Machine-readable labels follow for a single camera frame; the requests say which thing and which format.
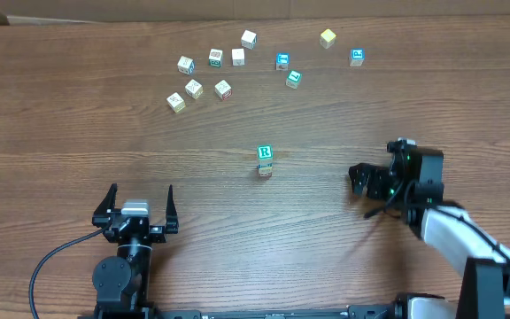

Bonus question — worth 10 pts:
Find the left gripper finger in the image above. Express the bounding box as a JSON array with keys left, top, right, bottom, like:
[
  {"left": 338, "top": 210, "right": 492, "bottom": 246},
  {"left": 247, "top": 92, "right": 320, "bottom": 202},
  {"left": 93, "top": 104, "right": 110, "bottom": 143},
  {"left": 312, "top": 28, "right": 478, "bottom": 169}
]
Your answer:
[
  {"left": 166, "top": 185, "right": 179, "bottom": 234},
  {"left": 92, "top": 183, "right": 118, "bottom": 228}
]

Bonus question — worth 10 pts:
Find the green L block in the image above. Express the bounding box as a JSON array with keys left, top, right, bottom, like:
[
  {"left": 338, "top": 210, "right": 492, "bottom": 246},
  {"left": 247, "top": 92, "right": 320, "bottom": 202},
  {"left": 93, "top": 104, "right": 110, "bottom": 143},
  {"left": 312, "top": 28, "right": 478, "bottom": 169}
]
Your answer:
[{"left": 285, "top": 70, "right": 303, "bottom": 89}]

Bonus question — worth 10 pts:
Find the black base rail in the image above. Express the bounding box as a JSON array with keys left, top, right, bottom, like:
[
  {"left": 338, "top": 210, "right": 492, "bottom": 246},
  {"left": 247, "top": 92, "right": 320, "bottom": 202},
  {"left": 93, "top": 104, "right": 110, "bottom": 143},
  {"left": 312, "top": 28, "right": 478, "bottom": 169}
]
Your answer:
[{"left": 77, "top": 303, "right": 473, "bottom": 319}]

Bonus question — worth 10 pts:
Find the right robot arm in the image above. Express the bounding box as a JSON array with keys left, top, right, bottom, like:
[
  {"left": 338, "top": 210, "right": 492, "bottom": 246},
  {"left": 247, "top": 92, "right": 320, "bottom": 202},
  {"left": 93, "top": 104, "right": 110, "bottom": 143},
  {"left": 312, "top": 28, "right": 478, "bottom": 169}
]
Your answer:
[{"left": 347, "top": 138, "right": 510, "bottom": 319}]

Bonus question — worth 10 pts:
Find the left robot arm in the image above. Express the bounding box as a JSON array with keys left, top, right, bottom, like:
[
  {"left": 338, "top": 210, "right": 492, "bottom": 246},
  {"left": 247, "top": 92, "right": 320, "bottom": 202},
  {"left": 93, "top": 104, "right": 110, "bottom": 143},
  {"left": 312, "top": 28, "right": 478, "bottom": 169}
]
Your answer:
[{"left": 92, "top": 183, "right": 179, "bottom": 318}]

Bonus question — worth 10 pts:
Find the green R block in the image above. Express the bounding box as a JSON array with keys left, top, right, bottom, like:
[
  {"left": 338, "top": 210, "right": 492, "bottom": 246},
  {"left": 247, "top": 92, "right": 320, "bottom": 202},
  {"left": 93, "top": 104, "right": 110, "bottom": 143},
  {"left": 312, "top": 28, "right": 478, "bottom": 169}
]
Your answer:
[{"left": 257, "top": 144, "right": 274, "bottom": 165}]

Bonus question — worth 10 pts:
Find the wooden block car picture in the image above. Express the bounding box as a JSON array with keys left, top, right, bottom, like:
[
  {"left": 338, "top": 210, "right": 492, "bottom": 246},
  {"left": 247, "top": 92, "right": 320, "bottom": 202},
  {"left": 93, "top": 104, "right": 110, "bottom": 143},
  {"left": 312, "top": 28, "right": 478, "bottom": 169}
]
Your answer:
[{"left": 177, "top": 56, "right": 195, "bottom": 75}]

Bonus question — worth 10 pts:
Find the wooden block blue front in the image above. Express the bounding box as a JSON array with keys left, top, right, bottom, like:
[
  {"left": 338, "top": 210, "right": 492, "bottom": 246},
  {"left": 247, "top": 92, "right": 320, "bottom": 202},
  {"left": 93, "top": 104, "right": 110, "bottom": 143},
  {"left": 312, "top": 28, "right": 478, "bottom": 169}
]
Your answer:
[{"left": 258, "top": 162, "right": 273, "bottom": 170}]

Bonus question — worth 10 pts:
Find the wooden block top blue side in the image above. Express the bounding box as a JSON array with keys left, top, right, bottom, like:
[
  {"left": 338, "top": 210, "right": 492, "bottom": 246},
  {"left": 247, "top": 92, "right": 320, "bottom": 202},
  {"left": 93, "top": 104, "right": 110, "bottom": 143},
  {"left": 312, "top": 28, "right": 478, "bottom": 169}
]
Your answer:
[{"left": 241, "top": 30, "right": 258, "bottom": 50}]

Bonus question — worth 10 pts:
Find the wooden block red side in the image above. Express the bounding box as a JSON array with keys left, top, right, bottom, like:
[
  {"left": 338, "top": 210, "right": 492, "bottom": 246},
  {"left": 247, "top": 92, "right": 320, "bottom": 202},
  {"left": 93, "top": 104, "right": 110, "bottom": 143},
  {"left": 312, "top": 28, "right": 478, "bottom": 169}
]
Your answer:
[{"left": 214, "top": 80, "right": 233, "bottom": 101}]

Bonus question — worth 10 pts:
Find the block with green B side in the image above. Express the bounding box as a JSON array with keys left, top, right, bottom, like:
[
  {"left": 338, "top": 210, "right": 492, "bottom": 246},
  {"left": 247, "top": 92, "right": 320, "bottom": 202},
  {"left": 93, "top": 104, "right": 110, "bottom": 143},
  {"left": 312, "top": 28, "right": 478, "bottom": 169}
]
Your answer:
[{"left": 208, "top": 49, "right": 223, "bottom": 67}]

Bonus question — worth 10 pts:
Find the wooden block yellow S side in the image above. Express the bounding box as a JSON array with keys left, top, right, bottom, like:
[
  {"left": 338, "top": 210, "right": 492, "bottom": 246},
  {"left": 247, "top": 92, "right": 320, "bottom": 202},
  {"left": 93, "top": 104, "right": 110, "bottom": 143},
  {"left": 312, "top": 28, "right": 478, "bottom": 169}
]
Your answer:
[{"left": 166, "top": 92, "right": 186, "bottom": 113}]

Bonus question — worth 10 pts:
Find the plain wooden block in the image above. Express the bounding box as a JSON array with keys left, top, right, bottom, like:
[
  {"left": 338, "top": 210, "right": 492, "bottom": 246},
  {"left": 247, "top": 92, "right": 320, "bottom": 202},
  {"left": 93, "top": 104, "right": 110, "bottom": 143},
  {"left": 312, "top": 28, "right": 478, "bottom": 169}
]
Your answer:
[{"left": 231, "top": 49, "right": 245, "bottom": 66}]

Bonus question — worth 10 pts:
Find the cardboard backdrop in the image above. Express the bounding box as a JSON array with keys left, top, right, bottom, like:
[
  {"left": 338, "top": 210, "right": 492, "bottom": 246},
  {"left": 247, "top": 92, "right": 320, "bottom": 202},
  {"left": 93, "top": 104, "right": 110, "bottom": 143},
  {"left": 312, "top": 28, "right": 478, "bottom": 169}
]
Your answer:
[{"left": 0, "top": 0, "right": 510, "bottom": 24}]

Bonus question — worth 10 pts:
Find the blue P block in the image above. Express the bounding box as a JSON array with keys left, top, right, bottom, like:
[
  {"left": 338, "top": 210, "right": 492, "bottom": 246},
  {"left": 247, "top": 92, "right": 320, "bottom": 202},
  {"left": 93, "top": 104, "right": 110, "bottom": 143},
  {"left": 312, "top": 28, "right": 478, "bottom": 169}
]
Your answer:
[{"left": 350, "top": 49, "right": 365, "bottom": 67}]

